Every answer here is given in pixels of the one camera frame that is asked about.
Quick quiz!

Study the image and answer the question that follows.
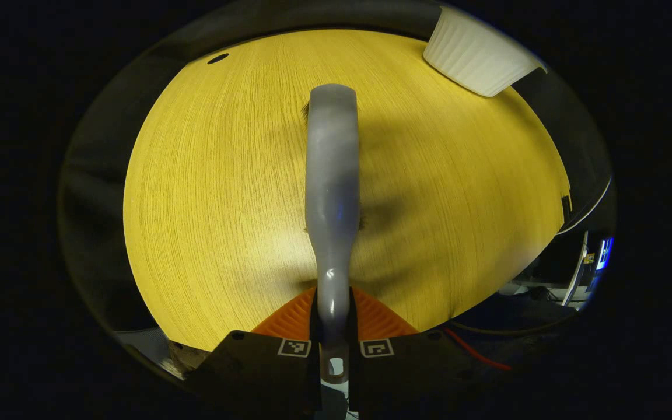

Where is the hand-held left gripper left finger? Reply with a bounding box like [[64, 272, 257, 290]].
[[184, 286, 320, 418]]

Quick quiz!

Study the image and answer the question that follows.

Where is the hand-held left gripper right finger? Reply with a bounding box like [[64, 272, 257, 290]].
[[348, 286, 488, 418]]

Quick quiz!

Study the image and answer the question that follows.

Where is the small grey broom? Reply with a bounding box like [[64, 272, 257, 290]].
[[303, 84, 363, 386]]

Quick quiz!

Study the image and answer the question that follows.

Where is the white ribbed garbage bin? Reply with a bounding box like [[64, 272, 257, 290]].
[[423, 6, 548, 98]]

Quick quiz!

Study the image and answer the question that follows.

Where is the yellow wooden desktop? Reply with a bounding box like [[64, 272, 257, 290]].
[[123, 29, 571, 352]]

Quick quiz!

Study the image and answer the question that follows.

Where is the grey fabric item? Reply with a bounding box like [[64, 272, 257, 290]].
[[117, 328, 170, 365]]

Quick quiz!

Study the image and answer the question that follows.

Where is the white stand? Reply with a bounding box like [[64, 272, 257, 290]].
[[561, 230, 590, 307]]

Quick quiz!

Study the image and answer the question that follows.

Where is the lit computer monitor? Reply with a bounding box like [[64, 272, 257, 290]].
[[596, 236, 614, 272]]

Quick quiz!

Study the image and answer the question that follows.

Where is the red cable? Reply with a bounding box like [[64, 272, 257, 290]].
[[444, 328, 513, 372]]

